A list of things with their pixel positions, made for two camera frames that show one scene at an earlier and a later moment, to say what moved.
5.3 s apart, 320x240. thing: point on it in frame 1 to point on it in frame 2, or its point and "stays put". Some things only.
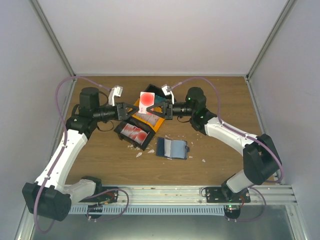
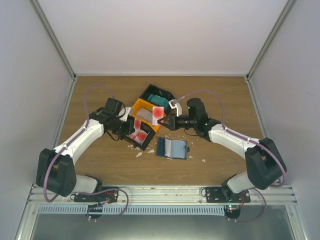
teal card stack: x=159 y=99 stays put
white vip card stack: x=152 y=119 stays put
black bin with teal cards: x=159 y=95 stays put
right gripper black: x=168 y=116 to x=173 y=125
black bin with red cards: x=135 y=132 stays put
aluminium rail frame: x=140 y=195 stays put
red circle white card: x=146 y=99 to x=158 y=112
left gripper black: x=121 y=110 to x=128 y=130
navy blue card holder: x=172 y=149 stays put
